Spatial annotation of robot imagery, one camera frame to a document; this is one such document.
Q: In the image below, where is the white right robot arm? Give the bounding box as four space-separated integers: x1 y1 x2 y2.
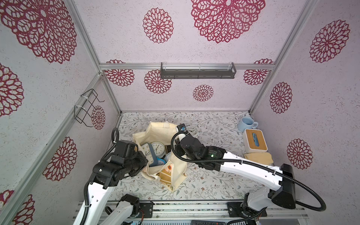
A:
171 132 296 215

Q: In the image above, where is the black keyboard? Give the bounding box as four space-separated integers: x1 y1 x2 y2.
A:
191 220 226 225

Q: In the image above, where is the white wooden tissue box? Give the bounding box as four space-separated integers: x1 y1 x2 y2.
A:
243 129 268 153

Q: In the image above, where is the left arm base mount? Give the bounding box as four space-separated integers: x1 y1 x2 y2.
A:
127 202 154 220

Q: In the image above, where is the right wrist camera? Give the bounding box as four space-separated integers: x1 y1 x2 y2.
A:
176 123 188 134

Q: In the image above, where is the light blue mug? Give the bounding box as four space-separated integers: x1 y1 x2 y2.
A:
237 116 258 133

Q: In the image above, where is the bright blue round alarm clock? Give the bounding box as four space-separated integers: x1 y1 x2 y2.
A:
157 158 167 166

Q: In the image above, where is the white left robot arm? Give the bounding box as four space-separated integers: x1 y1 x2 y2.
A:
74 140 148 225

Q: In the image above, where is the yellow folded cloth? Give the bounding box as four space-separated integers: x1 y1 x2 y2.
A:
244 152 274 166

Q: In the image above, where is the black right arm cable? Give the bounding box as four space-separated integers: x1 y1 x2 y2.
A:
170 130 327 212

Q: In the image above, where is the black wall shelf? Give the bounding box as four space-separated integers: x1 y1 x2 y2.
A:
160 63 237 79

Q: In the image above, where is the dark blue square alarm clock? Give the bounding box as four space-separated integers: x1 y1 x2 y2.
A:
141 143 158 167

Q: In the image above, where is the black wire wall rack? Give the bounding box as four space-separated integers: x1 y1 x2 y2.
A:
73 89 105 128

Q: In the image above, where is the light blue square alarm clock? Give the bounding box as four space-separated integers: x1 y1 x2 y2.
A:
151 142 166 158

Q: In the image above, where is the white round alarm clock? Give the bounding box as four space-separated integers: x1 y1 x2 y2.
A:
187 125 199 137

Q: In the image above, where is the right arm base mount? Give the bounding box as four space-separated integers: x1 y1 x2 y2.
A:
226 202 259 218

